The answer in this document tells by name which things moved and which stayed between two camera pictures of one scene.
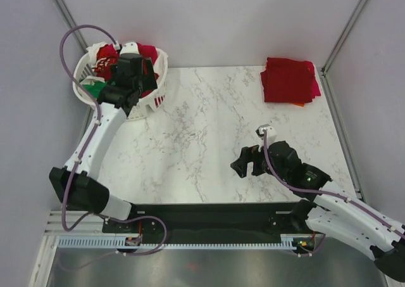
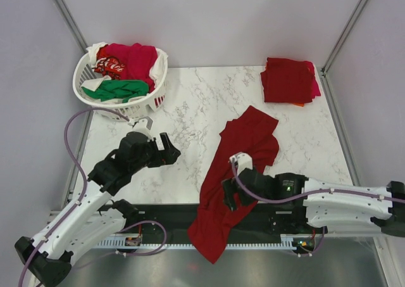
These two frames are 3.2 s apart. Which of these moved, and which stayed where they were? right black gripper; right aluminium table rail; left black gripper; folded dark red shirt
Moved: right black gripper; left black gripper
Stayed: folded dark red shirt; right aluminium table rail
